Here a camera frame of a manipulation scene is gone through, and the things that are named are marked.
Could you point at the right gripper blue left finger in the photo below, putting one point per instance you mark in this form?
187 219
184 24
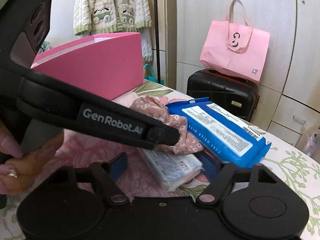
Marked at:
105 176

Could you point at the teal gift bag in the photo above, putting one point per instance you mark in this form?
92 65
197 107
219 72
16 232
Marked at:
149 73

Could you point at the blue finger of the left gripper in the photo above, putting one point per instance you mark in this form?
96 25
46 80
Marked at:
158 133

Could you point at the black suitcase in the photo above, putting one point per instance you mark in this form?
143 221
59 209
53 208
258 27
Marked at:
236 95

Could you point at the grey wardrobe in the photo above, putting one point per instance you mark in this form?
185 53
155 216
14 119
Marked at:
288 106

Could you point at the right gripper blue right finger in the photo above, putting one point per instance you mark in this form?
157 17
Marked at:
219 175

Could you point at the black clothes rack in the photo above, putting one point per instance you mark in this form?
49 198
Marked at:
155 6

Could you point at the blue wet wipes pack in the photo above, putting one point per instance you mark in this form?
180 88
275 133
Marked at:
225 135

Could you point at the pink floral fabric scrunchie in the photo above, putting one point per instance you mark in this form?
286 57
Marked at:
152 107

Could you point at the pink cardboard shoe box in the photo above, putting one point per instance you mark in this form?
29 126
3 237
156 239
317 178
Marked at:
107 65

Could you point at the cream green knit cardigan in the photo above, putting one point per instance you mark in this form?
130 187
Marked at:
115 16

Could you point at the pink tote bag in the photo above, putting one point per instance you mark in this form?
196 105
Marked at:
235 49

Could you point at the white tissue pack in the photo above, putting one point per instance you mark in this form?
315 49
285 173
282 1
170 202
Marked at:
171 171

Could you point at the person's left hand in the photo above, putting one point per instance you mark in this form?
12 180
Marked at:
19 173

